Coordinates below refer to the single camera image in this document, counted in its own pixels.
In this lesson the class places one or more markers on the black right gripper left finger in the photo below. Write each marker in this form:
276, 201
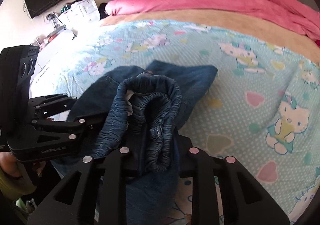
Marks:
94, 192

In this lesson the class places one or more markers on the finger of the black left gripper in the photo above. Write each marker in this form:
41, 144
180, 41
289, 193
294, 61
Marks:
50, 105
48, 133

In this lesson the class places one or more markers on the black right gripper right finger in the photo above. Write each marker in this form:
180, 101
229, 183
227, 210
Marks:
226, 184

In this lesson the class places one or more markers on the blue denim pants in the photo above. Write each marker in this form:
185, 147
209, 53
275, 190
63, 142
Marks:
143, 103

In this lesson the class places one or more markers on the left hand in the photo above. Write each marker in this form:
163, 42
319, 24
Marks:
9, 165

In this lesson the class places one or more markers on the olive green sleeve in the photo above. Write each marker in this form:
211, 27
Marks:
13, 188

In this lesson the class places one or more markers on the white drawer cabinet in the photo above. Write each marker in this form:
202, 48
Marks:
80, 15

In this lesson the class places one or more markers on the cartoon cat print bedsheet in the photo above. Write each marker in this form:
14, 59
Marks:
263, 106

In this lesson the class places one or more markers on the black bag on floor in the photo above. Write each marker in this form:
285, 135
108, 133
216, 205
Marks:
105, 9

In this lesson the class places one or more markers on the tan plush blanket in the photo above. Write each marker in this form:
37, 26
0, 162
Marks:
256, 27

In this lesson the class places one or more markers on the pink quilt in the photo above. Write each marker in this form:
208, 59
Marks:
289, 14

